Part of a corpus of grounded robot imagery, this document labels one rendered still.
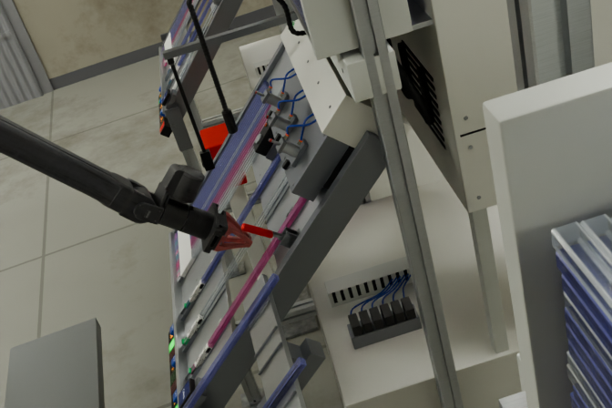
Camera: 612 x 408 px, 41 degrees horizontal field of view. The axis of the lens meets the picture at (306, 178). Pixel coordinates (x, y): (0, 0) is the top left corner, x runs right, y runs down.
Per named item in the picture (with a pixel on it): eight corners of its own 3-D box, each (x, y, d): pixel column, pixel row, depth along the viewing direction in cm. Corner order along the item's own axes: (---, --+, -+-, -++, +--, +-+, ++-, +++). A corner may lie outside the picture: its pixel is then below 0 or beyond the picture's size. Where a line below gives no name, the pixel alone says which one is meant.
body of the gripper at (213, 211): (220, 204, 171) (188, 192, 168) (225, 230, 162) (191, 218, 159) (208, 229, 173) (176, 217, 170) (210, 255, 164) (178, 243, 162)
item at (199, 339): (200, 414, 166) (187, 410, 165) (185, 237, 223) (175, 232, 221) (244, 347, 159) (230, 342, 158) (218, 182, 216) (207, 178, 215)
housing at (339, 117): (387, 164, 144) (321, 133, 139) (331, 63, 186) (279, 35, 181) (412, 127, 142) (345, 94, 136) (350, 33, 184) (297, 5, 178)
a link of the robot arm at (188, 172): (122, 198, 163) (130, 217, 156) (145, 148, 161) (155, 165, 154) (175, 214, 170) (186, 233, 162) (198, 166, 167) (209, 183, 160)
